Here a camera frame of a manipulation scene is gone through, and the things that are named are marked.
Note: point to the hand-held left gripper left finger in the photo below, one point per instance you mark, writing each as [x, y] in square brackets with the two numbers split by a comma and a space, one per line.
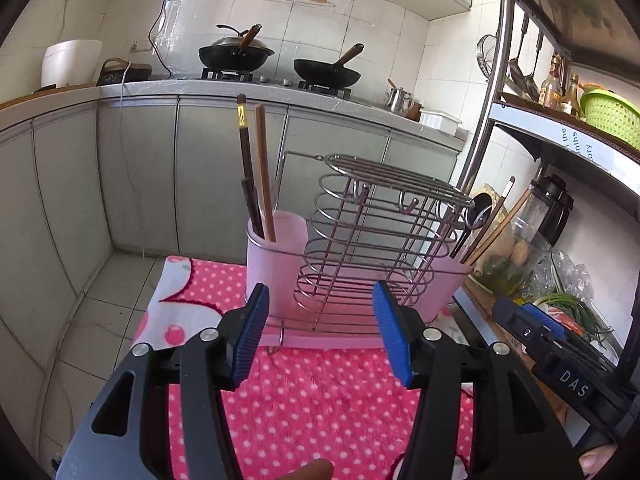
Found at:
[250, 330]

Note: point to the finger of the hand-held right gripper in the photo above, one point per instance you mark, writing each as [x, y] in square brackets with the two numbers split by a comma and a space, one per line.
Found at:
[520, 327]
[547, 316]

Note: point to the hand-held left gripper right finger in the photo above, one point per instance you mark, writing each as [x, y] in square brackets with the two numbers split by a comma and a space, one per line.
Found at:
[392, 330]

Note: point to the oval pink plastic cup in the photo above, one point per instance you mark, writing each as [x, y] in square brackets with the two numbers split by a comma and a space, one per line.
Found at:
[447, 287]

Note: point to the round pink plastic cup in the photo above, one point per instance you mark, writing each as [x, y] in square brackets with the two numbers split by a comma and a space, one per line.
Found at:
[280, 265]

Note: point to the black spoon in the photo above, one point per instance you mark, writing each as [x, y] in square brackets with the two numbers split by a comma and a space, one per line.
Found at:
[481, 205]

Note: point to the dark chopstick with gold band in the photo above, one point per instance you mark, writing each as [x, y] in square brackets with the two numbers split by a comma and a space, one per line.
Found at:
[245, 150]

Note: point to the person's right hand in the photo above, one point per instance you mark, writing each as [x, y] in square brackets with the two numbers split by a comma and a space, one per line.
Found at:
[597, 462]

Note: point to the person's left hand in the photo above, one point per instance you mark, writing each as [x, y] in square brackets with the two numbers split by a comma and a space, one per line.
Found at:
[310, 470]

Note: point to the orange and white packet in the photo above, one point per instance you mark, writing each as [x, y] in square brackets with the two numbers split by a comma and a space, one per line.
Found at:
[567, 319]

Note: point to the green onions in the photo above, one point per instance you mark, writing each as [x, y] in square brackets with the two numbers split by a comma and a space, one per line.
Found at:
[580, 310]

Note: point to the clear plastic container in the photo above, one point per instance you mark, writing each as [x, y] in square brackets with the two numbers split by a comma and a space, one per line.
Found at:
[532, 277]

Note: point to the pink plastic drip tray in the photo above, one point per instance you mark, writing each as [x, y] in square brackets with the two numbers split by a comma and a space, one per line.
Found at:
[350, 339]

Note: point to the clear plastic bag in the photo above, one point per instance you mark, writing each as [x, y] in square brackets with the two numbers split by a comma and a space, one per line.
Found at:
[575, 272]

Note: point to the dark green vegetable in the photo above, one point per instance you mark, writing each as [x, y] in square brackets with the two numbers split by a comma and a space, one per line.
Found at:
[500, 272]

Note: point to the potato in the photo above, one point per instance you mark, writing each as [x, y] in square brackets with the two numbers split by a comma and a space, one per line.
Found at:
[520, 252]

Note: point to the pink polka dot cloth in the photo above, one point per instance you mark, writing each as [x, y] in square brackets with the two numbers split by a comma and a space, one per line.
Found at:
[320, 400]

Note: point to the brown wooden chopstick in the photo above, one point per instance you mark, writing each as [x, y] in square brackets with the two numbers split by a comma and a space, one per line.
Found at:
[515, 207]
[262, 170]

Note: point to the short dark chopstick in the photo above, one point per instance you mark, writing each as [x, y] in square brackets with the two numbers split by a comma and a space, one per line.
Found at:
[248, 200]

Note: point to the white tipped chopstick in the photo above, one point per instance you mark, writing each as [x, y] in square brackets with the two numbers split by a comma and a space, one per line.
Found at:
[505, 192]

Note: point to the metal shelf rack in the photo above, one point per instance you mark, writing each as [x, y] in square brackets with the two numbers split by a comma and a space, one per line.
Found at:
[575, 157]

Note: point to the grey base cabinets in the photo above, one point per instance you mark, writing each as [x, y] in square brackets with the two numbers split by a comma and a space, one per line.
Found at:
[150, 185]

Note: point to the cardboard shelf liner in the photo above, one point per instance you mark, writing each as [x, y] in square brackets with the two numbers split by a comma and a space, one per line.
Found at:
[550, 132]

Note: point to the green plastic basket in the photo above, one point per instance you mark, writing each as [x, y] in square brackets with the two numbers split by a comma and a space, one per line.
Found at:
[612, 115]

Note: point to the white rectangular container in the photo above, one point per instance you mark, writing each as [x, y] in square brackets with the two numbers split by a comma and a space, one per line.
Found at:
[440, 121]

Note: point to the brown jar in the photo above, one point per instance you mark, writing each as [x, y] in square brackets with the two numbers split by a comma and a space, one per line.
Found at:
[414, 111]

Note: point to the yellow oil bottle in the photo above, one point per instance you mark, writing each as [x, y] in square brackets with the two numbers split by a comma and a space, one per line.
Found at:
[570, 97]

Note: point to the amber liquor bottle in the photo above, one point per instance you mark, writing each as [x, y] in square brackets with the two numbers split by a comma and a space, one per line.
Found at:
[551, 87]

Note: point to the metal kettle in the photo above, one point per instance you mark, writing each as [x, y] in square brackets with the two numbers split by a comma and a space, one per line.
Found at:
[399, 97]

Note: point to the black gas stove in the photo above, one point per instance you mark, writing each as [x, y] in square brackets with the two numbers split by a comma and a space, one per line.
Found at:
[225, 74]

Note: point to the black wok with lid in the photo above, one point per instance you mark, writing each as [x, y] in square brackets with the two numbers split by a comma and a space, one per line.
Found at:
[235, 57]

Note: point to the white rice cooker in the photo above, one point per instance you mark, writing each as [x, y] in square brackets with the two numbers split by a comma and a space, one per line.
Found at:
[70, 62]

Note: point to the white wall socket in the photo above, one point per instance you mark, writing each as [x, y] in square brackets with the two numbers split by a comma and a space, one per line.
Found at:
[141, 46]

